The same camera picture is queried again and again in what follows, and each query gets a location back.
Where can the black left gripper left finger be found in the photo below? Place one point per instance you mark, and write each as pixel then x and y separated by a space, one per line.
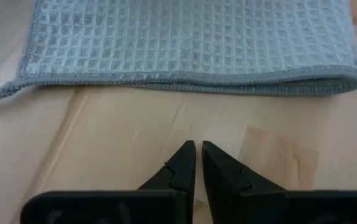
pixel 104 208

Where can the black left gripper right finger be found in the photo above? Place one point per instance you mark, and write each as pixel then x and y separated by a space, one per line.
pixel 275 208

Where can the grey waffle microfiber towel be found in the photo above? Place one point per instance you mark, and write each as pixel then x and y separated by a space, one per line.
pixel 197 40

